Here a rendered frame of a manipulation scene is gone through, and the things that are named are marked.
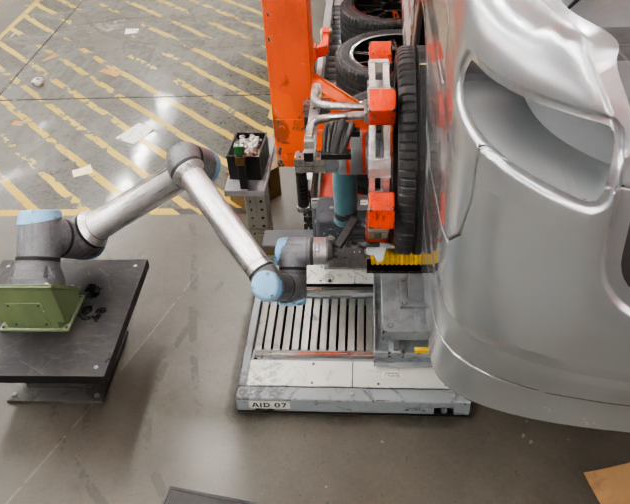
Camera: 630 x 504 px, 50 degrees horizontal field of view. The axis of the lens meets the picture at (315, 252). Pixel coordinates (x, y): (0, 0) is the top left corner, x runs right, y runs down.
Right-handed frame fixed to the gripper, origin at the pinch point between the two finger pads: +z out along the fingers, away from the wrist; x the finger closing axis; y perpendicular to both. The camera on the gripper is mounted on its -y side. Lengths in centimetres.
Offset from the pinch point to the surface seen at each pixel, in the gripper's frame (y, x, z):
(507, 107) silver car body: -14, 101, 16
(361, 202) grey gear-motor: -22, -51, -10
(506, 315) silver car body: 22, 91, 18
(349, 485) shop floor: 78, -12, -13
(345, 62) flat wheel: -109, -128, -19
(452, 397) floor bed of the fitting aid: 51, -27, 22
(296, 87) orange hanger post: -62, -29, -34
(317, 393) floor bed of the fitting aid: 51, -28, -25
